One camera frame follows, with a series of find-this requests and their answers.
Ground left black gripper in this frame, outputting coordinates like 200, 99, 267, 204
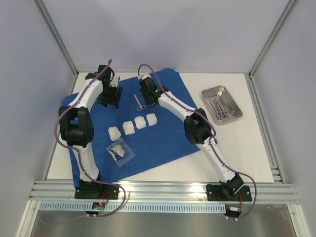
97, 84, 122, 108

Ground long hemostat forceps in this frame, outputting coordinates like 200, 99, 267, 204
148, 103, 160, 110

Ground straight scissors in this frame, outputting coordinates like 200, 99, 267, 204
133, 94, 146, 111

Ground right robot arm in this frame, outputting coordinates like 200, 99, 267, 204
138, 74, 244, 200

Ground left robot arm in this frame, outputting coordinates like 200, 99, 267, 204
56, 65, 122, 198

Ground blue surgical drape cloth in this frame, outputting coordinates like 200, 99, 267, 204
61, 68, 218, 188

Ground white gauze pad rightmost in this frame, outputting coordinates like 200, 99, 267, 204
146, 113, 158, 126

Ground white gauze pad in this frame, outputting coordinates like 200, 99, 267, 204
108, 126, 121, 141
122, 121, 135, 135
134, 116, 147, 129
146, 113, 158, 126

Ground white gauze pad leftmost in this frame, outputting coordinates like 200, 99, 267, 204
108, 126, 121, 141

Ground clear packet with gloves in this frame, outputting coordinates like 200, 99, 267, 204
107, 138, 135, 167

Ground stainless steel instrument tray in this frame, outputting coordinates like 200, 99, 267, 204
201, 85, 243, 126

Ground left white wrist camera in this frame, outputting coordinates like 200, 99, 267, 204
109, 75, 120, 87

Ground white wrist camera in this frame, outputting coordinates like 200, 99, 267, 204
137, 74, 151, 81
109, 75, 120, 87

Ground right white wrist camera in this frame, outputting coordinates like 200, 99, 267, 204
137, 74, 151, 81

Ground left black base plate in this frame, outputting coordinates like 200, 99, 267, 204
75, 182, 119, 200

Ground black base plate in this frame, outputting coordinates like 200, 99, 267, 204
75, 182, 119, 200
206, 184, 252, 202

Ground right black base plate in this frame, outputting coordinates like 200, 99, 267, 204
206, 184, 252, 202

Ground aluminium mounting rail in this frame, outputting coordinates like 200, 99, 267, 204
29, 180, 300, 204

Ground slotted cable duct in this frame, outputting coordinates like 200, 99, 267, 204
39, 201, 226, 214

